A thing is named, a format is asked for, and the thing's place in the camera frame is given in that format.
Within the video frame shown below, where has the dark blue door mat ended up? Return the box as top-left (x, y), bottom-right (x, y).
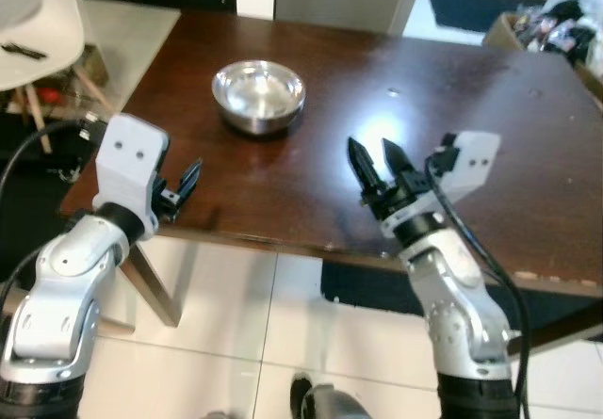
top-left (425, 0), bottom-right (549, 35)

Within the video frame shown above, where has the cardboard box full of clutter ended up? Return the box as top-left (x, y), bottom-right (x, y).
top-left (482, 0), bottom-right (603, 96)

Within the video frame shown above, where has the round stainless steel bowl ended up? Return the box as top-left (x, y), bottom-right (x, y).
top-left (211, 59), bottom-right (307, 137)

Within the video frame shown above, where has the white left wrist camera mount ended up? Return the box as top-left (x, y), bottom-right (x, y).
top-left (93, 113), bottom-right (171, 237)

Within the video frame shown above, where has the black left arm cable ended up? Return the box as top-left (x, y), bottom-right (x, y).
top-left (0, 116), bottom-right (105, 200)

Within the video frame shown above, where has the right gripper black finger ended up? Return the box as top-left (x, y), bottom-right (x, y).
top-left (380, 138), bottom-right (416, 190)
top-left (347, 137), bottom-right (383, 196)

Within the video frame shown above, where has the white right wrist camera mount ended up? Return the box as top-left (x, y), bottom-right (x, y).
top-left (382, 131), bottom-right (502, 237)

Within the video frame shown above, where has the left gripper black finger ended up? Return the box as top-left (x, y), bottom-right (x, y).
top-left (174, 158), bottom-right (204, 203)

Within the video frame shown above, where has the dark brown wooden table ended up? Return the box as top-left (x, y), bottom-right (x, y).
top-left (58, 9), bottom-right (603, 354)

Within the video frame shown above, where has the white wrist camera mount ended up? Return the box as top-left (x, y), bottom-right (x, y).
top-left (382, 131), bottom-right (502, 237)
top-left (93, 113), bottom-right (171, 237)

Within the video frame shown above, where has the grey robot foot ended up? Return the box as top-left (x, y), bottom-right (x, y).
top-left (289, 374), bottom-right (374, 419)

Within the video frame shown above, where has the white chair with wooden legs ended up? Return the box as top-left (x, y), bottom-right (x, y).
top-left (0, 0), bottom-right (119, 156)

